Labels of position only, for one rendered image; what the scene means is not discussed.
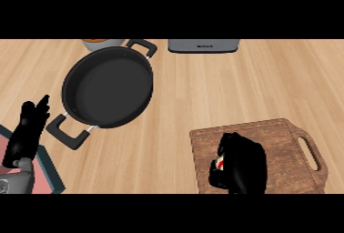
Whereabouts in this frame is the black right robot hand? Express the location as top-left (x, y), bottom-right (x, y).
top-left (208, 132), bottom-right (269, 195)

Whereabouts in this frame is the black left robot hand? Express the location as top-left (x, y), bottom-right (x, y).
top-left (2, 94), bottom-right (52, 169)

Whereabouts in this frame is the brown wooden cutting board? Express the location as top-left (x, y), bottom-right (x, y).
top-left (188, 117), bottom-right (329, 195)

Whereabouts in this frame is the pink placemat with teal border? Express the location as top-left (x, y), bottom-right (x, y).
top-left (0, 124), bottom-right (68, 195)

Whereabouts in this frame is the grey cup with orange top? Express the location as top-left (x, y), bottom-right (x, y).
top-left (81, 38), bottom-right (127, 53)

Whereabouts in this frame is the grey appliance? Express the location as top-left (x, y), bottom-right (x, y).
top-left (167, 38), bottom-right (242, 55)

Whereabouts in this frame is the black two-handled pot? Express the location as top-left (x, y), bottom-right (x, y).
top-left (46, 39), bottom-right (158, 151)

